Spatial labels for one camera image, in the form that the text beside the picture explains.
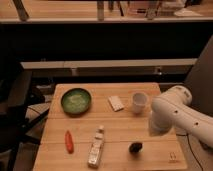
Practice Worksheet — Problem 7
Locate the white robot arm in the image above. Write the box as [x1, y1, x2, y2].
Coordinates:
[149, 86, 213, 148]

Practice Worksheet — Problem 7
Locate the white eraser block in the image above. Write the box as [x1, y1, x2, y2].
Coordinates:
[108, 96, 124, 112]

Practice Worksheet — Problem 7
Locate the white paper cup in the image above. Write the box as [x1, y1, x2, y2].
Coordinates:
[132, 92, 148, 114]

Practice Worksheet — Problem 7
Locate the green round plate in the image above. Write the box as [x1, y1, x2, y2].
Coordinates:
[61, 88, 92, 116]

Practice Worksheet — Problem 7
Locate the dark round object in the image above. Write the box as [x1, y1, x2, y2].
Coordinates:
[129, 142, 143, 154]

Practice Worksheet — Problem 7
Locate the white plastic bottle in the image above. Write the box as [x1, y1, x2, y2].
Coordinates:
[88, 125, 104, 168]

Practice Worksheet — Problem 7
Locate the black chair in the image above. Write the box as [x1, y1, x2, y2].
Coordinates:
[0, 61, 49, 171]

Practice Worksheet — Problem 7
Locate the black cable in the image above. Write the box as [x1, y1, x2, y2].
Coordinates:
[175, 132, 204, 171]

